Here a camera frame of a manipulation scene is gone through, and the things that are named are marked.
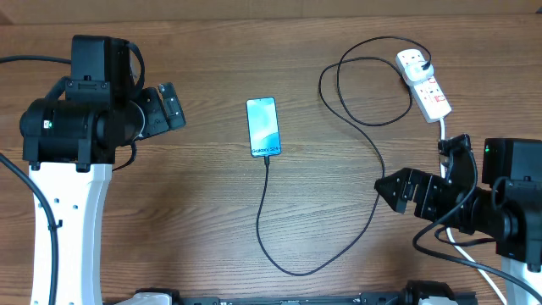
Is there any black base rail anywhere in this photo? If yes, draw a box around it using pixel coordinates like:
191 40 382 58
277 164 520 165
122 280 478 305

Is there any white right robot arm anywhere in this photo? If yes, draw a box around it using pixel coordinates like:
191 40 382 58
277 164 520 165
374 134 541 304

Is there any white charger plug adapter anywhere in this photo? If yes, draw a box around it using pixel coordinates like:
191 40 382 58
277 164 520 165
403 62 434 86

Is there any white power strip cord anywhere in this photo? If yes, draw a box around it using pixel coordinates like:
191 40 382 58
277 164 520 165
438 117 509 305

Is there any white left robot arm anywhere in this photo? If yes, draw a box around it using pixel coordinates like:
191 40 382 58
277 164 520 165
19 35 185 304

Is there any Samsung Galaxy smartphone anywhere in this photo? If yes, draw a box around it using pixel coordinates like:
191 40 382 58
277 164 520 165
246 97 282 158

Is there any white power strip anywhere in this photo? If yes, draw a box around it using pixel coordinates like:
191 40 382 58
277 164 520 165
395 49 451 123

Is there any black USB charging cable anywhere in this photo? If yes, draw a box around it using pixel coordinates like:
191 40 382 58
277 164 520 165
255 36 433 277

